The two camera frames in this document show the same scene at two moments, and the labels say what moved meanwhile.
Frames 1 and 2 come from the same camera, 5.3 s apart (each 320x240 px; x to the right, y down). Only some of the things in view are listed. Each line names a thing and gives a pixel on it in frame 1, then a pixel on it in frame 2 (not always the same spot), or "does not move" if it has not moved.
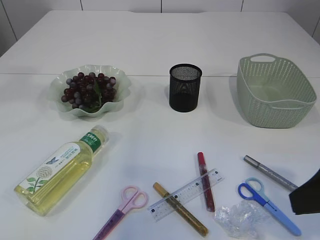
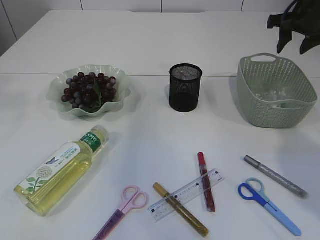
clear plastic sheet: x=245 y=219 -> x=273 y=94
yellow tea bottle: x=45 y=189 does not move
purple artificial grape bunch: x=90 y=91 does not move
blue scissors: x=253 y=189 does not move
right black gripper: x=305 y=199 -> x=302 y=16
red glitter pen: x=206 y=183 does not move
